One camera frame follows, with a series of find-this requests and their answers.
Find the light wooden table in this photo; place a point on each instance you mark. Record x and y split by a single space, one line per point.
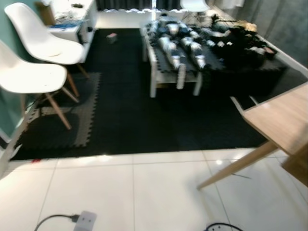
284 115

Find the black pile of equipment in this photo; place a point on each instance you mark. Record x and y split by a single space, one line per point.
240 45

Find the silver humanoid robot lying down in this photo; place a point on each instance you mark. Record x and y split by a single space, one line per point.
175 43

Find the white shell chair wooden legs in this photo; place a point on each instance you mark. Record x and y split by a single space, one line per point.
195 5
38 33
29 77

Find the white low table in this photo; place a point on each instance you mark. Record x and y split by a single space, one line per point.
156 67

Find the black foam floor mat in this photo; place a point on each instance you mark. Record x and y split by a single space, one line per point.
134 120

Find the small grey box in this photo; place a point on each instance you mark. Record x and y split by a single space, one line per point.
112 37

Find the dark curtain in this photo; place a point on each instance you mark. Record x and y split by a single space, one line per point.
125 4

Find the grey foam floor mat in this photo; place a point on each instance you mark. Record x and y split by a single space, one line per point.
89 106

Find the white cabinet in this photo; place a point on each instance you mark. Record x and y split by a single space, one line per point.
79 29

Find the white power strip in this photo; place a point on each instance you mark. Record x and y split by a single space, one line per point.
85 221

